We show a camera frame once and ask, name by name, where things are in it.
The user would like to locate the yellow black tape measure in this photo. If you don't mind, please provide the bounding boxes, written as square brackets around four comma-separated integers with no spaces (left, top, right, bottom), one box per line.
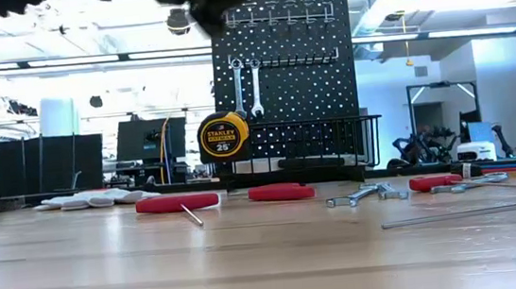
[195,109,254,166]

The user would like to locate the silver combination wrench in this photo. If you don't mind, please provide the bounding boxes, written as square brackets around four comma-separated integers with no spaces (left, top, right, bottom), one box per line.
[428,171,511,196]
[229,56,249,121]
[323,184,383,210]
[247,57,267,120]
[374,179,410,203]

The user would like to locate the black metal pegboard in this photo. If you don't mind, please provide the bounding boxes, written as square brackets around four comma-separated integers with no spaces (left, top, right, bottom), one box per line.
[204,0,368,192]

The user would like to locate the white knit work glove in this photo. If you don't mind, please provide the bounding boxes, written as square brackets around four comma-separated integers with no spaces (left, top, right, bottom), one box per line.
[32,182,163,215]

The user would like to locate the white cylinder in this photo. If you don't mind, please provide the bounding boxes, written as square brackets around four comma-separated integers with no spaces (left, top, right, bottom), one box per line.
[37,94,81,139]

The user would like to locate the white box device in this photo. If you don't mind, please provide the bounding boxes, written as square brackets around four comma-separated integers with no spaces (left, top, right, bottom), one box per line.
[456,139,498,164]

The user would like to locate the blue screen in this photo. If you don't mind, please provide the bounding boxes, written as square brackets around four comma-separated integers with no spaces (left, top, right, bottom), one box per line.
[467,119,495,144]

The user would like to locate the black partition panels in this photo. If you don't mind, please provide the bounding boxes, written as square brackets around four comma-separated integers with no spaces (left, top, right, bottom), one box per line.
[0,127,109,198]

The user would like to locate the black wire basket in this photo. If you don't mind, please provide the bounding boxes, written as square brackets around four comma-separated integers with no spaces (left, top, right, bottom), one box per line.
[204,110,387,183]

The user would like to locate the yellow cable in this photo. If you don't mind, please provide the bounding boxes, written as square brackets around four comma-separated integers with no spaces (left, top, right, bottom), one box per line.
[154,117,177,184]

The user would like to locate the silver wire ring rack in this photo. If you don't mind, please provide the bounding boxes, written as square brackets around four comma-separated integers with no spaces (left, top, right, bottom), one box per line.
[224,0,338,33]

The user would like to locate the black ceiling dome camera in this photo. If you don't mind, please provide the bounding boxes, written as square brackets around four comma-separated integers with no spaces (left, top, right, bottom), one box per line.
[164,6,192,37]

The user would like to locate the black metal rack frame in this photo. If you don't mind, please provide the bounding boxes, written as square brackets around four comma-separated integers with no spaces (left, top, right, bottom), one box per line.
[405,77,484,149]

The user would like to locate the yellow hanging ceiling cord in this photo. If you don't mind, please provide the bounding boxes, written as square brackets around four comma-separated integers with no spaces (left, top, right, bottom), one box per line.
[398,8,416,68]

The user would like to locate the multicolour wire harness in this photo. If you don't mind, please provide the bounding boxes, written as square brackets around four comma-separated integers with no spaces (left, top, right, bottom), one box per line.
[449,157,516,188]

